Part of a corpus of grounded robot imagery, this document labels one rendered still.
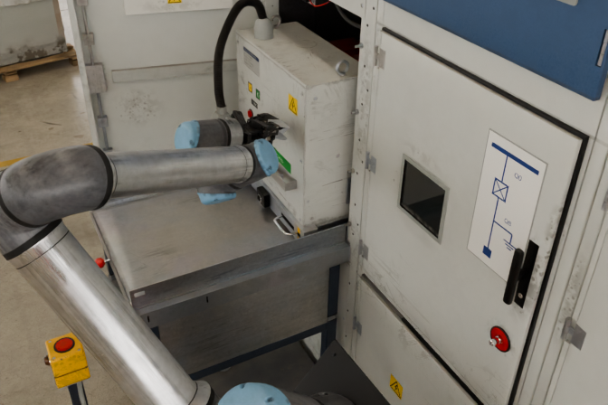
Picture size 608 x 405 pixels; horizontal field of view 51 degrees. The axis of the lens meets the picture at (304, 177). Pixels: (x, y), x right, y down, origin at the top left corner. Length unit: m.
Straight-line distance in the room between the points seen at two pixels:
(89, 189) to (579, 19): 0.84
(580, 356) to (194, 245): 1.18
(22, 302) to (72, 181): 2.21
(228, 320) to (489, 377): 0.80
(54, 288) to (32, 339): 1.88
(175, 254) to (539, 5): 1.29
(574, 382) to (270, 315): 1.00
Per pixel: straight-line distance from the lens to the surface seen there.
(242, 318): 2.01
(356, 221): 1.94
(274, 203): 2.09
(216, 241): 2.04
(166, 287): 1.83
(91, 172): 1.12
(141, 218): 2.18
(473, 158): 1.39
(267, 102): 1.99
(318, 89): 1.74
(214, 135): 1.63
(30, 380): 2.94
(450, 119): 1.42
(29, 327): 3.16
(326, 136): 1.82
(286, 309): 2.07
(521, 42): 1.23
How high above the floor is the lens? 2.09
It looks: 32 degrees down
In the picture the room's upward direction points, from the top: 1 degrees clockwise
